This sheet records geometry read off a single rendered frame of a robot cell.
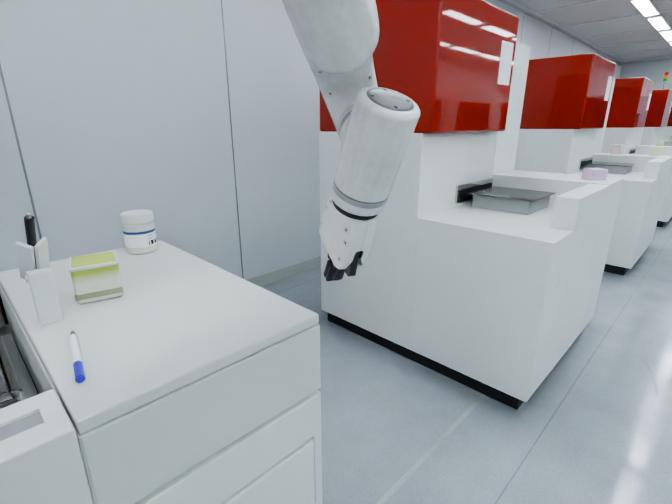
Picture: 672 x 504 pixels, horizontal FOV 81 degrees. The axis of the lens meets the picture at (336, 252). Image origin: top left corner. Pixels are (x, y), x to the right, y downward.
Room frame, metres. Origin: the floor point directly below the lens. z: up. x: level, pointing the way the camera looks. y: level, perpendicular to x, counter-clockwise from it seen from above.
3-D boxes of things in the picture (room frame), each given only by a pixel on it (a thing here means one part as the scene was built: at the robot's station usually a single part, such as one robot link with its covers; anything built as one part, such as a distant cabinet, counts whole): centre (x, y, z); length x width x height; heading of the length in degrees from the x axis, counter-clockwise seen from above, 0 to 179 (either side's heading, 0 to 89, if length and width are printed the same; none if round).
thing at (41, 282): (0.57, 0.46, 1.03); 0.06 x 0.04 x 0.13; 45
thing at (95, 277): (0.66, 0.43, 1.00); 0.07 x 0.07 x 0.07; 32
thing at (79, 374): (0.46, 0.34, 0.97); 0.14 x 0.01 x 0.01; 36
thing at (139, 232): (0.92, 0.47, 1.01); 0.07 x 0.07 x 0.10
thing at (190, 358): (0.68, 0.37, 0.89); 0.62 x 0.35 x 0.14; 45
